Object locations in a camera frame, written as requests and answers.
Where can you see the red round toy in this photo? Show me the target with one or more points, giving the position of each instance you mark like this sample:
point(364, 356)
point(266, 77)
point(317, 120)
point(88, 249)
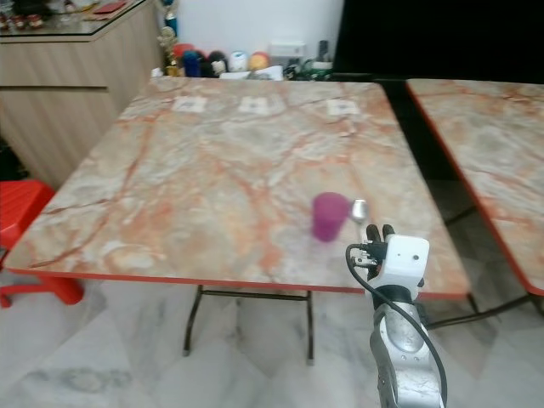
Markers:
point(183, 51)

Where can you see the white round toy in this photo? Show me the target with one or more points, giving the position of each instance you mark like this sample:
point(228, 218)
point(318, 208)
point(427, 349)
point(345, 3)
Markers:
point(237, 60)

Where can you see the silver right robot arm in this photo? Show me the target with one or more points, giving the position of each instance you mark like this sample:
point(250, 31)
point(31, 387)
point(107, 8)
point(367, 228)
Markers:
point(401, 357)

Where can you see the black round toy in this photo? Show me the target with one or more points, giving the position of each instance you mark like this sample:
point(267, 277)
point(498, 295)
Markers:
point(215, 62)

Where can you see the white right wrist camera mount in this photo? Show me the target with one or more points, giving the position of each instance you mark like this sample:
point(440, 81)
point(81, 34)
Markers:
point(406, 257)

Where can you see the purple plastic cup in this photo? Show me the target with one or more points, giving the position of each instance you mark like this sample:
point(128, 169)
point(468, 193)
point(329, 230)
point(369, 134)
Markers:
point(329, 216)

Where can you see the metal spoon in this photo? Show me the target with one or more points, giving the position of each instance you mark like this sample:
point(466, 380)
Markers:
point(359, 209)

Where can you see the wooden cabinet with glass top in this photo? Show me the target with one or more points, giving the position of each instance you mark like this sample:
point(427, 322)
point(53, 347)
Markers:
point(76, 102)

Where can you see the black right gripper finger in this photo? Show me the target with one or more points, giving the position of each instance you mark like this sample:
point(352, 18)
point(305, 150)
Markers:
point(373, 234)
point(388, 232)

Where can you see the marble top folding table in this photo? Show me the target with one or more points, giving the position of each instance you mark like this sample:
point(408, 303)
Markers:
point(489, 153)
point(221, 170)

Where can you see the large black screen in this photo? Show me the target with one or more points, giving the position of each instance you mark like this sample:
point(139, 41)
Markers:
point(442, 38)

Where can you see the red plastic stool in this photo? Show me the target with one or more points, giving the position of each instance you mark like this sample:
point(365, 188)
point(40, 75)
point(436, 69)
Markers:
point(21, 208)

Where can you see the white box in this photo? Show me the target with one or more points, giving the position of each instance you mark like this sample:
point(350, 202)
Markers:
point(286, 51)

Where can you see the flat red case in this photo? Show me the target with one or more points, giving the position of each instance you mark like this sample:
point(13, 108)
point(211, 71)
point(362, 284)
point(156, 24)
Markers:
point(109, 7)

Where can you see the orange round toy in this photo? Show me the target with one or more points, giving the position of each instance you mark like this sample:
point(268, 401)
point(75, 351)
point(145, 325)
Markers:
point(258, 60)

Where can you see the blue round toy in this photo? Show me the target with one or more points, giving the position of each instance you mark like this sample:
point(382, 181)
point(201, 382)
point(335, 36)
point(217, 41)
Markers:
point(192, 64)

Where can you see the gold trophy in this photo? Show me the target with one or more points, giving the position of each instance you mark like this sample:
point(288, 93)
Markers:
point(168, 41)

